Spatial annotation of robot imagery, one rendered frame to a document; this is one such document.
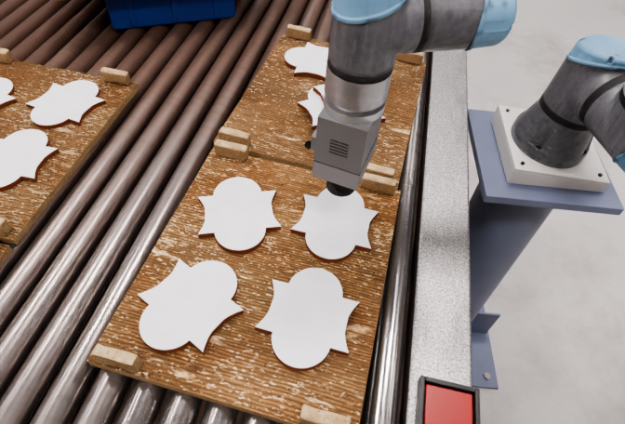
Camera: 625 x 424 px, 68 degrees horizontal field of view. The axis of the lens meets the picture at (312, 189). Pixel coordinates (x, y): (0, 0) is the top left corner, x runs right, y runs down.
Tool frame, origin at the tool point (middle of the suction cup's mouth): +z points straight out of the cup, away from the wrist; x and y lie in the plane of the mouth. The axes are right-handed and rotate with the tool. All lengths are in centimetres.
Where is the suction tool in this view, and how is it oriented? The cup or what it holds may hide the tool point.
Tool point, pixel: (340, 185)
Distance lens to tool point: 67.7
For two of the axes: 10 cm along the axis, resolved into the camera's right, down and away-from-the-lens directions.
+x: 9.2, 3.2, -2.1
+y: -3.8, 6.8, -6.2
